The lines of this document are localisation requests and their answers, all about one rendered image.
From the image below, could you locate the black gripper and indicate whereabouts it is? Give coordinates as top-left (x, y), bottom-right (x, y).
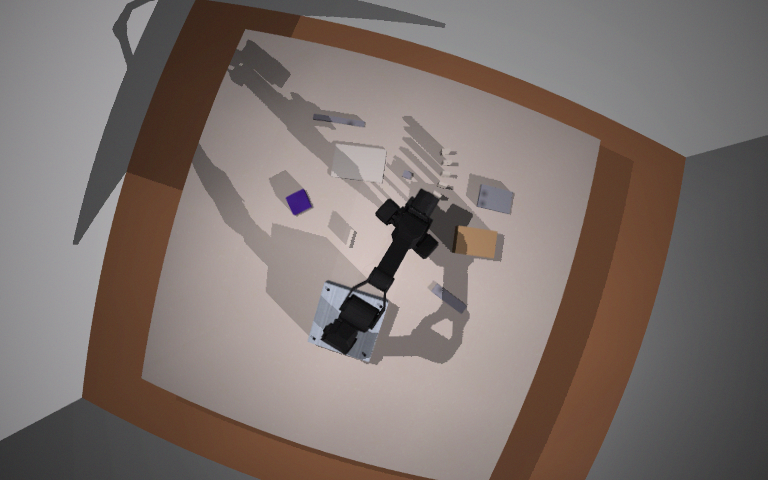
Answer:
top-left (375, 199), bottom-right (439, 259)

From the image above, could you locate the brown rectangular block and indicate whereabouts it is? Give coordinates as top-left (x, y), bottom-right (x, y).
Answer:
top-left (452, 225), bottom-right (498, 258)

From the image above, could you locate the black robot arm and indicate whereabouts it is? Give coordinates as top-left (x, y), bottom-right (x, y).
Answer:
top-left (321, 188), bottom-right (440, 355)

